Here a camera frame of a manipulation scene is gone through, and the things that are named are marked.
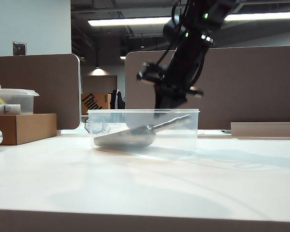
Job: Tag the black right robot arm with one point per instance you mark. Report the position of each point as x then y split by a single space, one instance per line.
195 36

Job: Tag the transparent plastic container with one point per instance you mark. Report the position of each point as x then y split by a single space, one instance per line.
140 111

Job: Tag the black hanging jacket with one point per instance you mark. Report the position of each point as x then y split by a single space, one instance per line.
117 100

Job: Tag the printed cardboard shipping box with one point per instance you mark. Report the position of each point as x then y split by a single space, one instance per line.
94 102

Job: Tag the grey wall switch plate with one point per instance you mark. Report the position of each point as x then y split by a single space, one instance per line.
19 48

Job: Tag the translucent lidded storage box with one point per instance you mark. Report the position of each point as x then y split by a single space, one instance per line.
17 93

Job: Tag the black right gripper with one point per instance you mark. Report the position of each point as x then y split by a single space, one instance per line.
176 82

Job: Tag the low brown board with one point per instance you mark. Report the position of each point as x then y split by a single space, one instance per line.
268 129

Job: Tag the long ceiling light strip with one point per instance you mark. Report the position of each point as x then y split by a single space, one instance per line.
125 21

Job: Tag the metal ice scoop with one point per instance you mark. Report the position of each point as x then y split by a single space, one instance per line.
130 137

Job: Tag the brown cardboard box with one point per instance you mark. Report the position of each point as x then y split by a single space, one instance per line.
26 128

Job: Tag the round pendant lamp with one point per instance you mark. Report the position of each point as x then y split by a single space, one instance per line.
98 71

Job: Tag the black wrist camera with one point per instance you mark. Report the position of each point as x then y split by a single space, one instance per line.
149 73

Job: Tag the wide brown desk partition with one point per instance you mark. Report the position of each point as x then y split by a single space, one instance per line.
244 84

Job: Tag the brown round-cornered desk partition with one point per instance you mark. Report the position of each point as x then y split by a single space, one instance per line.
38 84

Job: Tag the small white bottle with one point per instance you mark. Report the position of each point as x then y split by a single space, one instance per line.
9 108

